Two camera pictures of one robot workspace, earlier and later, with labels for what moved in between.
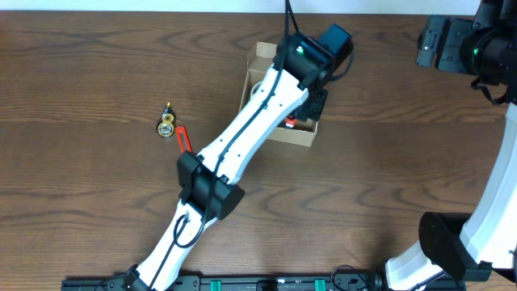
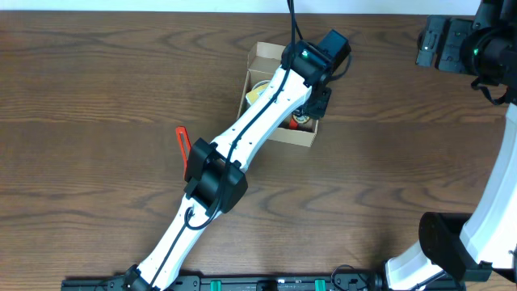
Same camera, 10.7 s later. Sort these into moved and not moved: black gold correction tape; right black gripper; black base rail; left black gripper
Moved: black gold correction tape
Not moved: left black gripper; black base rail; right black gripper
